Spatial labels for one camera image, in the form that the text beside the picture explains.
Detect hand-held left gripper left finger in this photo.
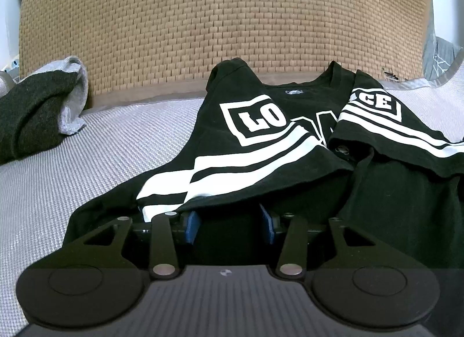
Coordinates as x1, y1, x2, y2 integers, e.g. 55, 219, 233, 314
63, 211, 201, 280

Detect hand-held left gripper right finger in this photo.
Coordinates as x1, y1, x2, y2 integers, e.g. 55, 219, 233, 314
259, 204, 399, 280

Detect black white-print shirt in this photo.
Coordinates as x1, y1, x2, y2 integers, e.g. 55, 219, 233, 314
65, 58, 464, 276

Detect dark grey sweatshirt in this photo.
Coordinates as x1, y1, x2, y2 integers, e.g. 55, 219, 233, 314
0, 56, 89, 165

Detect tan woven headboard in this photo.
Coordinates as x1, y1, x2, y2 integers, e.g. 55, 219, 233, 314
16, 0, 436, 109

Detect grey patterned cloth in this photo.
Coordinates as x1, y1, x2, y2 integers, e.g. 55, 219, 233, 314
422, 14, 464, 80

